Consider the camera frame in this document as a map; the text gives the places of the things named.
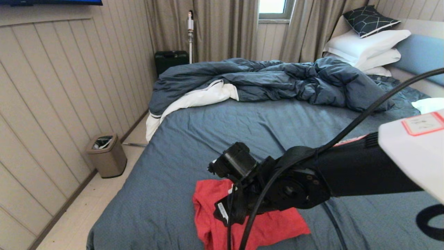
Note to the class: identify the large white pillow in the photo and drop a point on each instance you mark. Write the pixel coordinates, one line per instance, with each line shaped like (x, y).
(361, 45)

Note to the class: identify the white stick vacuum cleaner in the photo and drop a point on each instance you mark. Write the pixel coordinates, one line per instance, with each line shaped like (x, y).
(190, 31)

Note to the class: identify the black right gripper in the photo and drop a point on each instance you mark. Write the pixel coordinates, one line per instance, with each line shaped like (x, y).
(236, 208)

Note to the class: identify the wall-mounted television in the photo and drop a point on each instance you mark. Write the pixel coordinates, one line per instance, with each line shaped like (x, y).
(52, 2)

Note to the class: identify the dark blue crumpled duvet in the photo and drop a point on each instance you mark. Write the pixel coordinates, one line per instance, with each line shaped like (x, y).
(277, 80)

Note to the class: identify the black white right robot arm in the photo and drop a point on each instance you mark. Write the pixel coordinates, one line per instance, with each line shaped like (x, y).
(364, 170)

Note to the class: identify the black plastic bin liner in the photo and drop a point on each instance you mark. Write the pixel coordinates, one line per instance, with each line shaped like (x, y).
(102, 143)

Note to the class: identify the blue headboard cushion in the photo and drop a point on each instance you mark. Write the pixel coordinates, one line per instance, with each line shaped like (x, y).
(421, 52)

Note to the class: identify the red printed t-shirt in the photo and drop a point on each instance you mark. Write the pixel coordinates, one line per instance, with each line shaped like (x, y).
(208, 208)

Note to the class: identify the taupe trash bin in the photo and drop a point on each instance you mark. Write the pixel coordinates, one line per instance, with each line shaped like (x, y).
(111, 163)

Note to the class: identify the window with grey frame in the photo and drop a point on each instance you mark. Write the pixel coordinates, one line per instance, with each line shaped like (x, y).
(274, 7)

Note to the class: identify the black suitcase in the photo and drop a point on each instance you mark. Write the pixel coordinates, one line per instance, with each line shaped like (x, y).
(170, 60)

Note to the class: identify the dark geometric patterned cushion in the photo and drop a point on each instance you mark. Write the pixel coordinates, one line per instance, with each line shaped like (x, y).
(368, 21)

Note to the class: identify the bed with blue sheet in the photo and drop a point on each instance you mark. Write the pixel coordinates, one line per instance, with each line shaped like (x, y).
(208, 139)

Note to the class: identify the white blanket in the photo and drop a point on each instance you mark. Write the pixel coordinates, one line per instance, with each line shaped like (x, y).
(208, 95)

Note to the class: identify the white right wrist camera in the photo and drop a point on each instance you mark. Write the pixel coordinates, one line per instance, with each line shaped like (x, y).
(216, 162)

